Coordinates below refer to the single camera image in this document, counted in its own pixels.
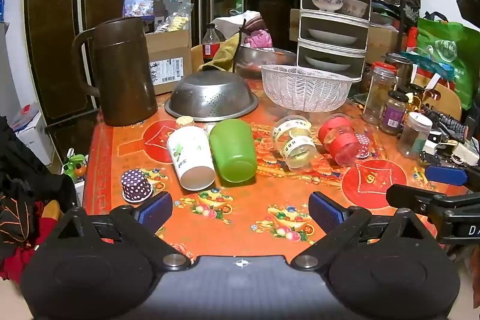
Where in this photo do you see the glass jar with purple label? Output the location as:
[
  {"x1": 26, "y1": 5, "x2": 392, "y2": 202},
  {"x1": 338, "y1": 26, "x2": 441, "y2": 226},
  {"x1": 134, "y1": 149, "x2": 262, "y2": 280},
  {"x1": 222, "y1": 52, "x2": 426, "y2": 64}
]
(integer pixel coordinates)
[{"x1": 379, "y1": 90, "x2": 409, "y2": 135}]

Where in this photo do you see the tall glass jar red lid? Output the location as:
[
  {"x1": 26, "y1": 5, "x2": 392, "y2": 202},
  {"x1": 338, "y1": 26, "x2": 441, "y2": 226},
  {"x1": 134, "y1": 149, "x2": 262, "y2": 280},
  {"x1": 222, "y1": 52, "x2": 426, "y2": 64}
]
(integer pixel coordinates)
[{"x1": 361, "y1": 67, "x2": 398, "y2": 125}]

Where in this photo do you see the clear jar with white lid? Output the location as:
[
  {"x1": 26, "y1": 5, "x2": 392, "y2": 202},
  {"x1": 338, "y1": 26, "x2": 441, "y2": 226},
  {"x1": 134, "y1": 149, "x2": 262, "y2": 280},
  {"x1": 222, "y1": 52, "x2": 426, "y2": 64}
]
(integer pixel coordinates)
[{"x1": 397, "y1": 112, "x2": 433, "y2": 160}]

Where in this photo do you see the pink cloth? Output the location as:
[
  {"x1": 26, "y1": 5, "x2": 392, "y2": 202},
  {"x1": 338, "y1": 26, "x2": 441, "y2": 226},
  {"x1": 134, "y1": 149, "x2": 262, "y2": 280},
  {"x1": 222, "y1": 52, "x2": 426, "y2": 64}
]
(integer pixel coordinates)
[{"x1": 245, "y1": 29, "x2": 274, "y2": 50}]

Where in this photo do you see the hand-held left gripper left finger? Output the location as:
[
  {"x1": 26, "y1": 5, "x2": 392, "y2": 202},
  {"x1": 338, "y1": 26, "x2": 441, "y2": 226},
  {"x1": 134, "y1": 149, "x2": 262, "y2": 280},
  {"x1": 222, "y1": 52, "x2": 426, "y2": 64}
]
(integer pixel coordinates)
[{"x1": 48, "y1": 191, "x2": 193, "y2": 272}]

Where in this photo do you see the black hair brush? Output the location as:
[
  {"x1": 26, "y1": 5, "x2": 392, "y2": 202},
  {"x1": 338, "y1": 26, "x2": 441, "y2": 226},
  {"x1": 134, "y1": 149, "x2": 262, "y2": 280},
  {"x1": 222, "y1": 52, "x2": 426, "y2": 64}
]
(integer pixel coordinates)
[{"x1": 423, "y1": 109, "x2": 470, "y2": 141}]

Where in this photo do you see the steel basin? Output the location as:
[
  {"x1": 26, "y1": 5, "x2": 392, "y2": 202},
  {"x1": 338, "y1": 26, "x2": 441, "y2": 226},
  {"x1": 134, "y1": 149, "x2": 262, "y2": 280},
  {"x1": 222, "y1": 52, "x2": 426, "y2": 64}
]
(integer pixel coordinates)
[{"x1": 234, "y1": 46, "x2": 297, "y2": 79}]

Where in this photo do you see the clear cup with red sleeve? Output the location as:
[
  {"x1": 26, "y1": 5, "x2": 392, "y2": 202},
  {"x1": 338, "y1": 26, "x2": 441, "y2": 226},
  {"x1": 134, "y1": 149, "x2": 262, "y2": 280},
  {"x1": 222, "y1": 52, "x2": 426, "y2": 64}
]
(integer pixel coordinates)
[{"x1": 317, "y1": 113, "x2": 364, "y2": 167}]

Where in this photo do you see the green and orange toy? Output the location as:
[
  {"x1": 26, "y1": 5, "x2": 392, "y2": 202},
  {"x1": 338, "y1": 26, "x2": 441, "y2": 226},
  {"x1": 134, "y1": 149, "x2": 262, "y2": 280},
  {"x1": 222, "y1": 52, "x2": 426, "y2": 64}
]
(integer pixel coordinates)
[{"x1": 63, "y1": 148, "x2": 88, "y2": 181}]

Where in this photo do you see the white plate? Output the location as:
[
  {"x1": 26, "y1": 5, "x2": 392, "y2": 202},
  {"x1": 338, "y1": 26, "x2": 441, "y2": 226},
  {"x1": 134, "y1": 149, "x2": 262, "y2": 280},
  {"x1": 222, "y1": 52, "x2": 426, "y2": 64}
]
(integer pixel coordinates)
[
  {"x1": 306, "y1": 28, "x2": 359, "y2": 46},
  {"x1": 304, "y1": 55, "x2": 352, "y2": 72}
]

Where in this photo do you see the soda bottle with red label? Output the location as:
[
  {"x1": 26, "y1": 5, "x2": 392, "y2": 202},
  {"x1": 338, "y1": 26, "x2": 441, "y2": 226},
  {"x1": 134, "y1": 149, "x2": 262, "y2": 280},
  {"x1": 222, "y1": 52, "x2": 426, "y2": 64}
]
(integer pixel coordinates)
[{"x1": 202, "y1": 23, "x2": 222, "y2": 64}]

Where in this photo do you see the red printed tablecloth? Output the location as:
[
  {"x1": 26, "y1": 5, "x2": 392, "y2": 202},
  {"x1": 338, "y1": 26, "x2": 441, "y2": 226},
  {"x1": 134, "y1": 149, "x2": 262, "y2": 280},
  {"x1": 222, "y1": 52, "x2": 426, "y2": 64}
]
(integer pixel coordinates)
[{"x1": 82, "y1": 76, "x2": 470, "y2": 265}]

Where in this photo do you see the white power strip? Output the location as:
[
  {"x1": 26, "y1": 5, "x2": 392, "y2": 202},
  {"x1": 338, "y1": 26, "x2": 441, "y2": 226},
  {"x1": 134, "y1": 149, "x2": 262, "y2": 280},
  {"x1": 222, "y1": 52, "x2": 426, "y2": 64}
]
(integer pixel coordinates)
[{"x1": 449, "y1": 143, "x2": 480, "y2": 166}]

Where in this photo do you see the pile of dark clothes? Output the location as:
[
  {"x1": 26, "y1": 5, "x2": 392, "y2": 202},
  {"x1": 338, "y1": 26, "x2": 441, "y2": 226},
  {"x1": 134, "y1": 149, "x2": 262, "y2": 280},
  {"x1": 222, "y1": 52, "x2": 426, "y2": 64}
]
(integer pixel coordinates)
[{"x1": 0, "y1": 115, "x2": 78, "y2": 284}]

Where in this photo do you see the white cup with plant print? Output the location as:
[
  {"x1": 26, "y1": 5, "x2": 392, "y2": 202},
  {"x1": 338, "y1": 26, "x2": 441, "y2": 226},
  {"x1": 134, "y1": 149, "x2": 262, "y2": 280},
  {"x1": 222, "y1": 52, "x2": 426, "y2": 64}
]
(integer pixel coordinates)
[{"x1": 166, "y1": 125, "x2": 217, "y2": 192}]

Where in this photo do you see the red polka dot paper cup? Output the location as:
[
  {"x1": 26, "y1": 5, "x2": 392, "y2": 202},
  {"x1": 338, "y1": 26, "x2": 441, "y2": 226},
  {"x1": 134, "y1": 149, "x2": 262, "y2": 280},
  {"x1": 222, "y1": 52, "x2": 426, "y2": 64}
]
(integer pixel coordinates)
[{"x1": 354, "y1": 133, "x2": 372, "y2": 159}]

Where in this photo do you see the green shopping bag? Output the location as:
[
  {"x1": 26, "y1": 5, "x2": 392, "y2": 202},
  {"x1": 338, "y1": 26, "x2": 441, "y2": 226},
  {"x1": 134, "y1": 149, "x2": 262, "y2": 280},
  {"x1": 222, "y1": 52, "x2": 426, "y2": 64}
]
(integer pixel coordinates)
[{"x1": 415, "y1": 16, "x2": 480, "y2": 111}]

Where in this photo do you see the blue patterned porcelain bowl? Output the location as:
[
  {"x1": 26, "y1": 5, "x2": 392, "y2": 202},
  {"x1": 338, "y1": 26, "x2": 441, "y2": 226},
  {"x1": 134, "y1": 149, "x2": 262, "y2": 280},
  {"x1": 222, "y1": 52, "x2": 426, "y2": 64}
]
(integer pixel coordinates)
[{"x1": 309, "y1": 0, "x2": 345, "y2": 13}]

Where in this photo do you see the cardboard box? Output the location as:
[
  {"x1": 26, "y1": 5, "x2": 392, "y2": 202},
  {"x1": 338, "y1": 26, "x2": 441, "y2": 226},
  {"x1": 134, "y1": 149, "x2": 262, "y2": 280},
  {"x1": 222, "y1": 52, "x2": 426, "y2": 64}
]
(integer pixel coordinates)
[{"x1": 145, "y1": 29, "x2": 194, "y2": 96}]

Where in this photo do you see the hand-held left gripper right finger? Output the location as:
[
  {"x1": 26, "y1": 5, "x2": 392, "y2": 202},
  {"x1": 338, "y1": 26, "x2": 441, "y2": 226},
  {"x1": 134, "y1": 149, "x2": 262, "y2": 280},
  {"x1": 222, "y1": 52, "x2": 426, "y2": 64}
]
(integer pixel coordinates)
[{"x1": 290, "y1": 191, "x2": 438, "y2": 272}]

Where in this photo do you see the white plastic basket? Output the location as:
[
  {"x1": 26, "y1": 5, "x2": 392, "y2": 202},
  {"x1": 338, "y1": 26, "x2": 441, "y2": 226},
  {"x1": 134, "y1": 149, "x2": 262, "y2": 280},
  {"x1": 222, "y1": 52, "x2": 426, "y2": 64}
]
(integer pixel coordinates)
[{"x1": 260, "y1": 64, "x2": 354, "y2": 114}]

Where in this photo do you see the brown plastic jug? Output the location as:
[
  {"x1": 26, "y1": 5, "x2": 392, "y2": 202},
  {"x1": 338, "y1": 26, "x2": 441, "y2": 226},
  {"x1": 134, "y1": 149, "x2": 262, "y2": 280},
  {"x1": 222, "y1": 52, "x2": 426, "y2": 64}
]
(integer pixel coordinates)
[{"x1": 71, "y1": 17, "x2": 158, "y2": 127}]

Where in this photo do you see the pink patterned porcelain bowl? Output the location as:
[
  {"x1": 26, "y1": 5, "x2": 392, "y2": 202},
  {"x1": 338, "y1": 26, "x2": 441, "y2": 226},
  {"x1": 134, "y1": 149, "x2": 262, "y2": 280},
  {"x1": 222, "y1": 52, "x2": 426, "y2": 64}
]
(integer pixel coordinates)
[{"x1": 340, "y1": 0, "x2": 370, "y2": 19}]

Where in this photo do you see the purple polka dot paper cup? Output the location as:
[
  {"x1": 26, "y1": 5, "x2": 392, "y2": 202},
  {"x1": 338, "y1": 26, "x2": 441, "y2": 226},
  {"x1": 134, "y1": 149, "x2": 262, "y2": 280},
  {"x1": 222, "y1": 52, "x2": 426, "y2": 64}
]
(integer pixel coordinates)
[{"x1": 120, "y1": 169, "x2": 154, "y2": 204}]

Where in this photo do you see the tiered mesh dish rack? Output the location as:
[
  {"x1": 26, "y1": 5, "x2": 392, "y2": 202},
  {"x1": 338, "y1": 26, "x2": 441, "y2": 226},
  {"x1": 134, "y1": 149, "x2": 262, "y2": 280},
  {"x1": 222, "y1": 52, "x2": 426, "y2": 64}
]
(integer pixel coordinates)
[{"x1": 296, "y1": 0, "x2": 374, "y2": 83}]

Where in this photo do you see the white carton box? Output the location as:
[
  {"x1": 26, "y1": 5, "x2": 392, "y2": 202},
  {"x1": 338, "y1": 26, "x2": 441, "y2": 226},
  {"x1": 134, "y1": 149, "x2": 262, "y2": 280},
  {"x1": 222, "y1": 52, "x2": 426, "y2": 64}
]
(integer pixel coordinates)
[{"x1": 9, "y1": 102, "x2": 56, "y2": 167}]

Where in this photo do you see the green plastic cup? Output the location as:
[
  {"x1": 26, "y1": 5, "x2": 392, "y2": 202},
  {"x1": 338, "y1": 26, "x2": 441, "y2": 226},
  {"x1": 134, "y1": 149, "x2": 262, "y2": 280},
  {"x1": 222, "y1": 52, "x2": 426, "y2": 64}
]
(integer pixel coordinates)
[{"x1": 208, "y1": 118, "x2": 259, "y2": 183}]

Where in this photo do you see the wooden chair back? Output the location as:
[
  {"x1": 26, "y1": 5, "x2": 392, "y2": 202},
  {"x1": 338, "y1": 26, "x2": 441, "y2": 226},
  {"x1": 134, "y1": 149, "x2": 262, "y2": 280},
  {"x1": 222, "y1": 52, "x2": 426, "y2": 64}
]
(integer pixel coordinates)
[{"x1": 412, "y1": 74, "x2": 463, "y2": 122}]

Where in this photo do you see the yellow green cloth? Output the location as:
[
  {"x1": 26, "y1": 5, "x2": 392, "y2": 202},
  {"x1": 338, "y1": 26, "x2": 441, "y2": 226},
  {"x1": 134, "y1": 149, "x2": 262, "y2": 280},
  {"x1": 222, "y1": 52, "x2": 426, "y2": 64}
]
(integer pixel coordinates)
[{"x1": 196, "y1": 33, "x2": 241, "y2": 73}]

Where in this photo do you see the bag of snack packets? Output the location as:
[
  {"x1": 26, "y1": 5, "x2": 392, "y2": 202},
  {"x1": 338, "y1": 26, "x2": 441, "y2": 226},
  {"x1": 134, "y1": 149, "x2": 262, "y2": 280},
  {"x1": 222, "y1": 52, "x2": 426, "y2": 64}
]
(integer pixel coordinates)
[{"x1": 153, "y1": 3, "x2": 194, "y2": 34}]

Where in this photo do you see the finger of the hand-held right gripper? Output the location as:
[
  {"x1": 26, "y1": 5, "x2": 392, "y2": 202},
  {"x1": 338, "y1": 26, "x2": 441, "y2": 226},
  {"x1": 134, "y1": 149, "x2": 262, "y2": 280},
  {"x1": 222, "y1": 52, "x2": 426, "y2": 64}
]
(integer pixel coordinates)
[
  {"x1": 386, "y1": 184, "x2": 444, "y2": 220},
  {"x1": 425, "y1": 164, "x2": 480, "y2": 189}
]

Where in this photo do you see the steel colander bowl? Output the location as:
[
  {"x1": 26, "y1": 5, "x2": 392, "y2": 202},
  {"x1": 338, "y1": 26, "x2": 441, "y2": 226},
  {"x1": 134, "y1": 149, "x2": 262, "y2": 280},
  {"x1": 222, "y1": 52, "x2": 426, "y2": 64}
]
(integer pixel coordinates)
[{"x1": 164, "y1": 70, "x2": 260, "y2": 123}]

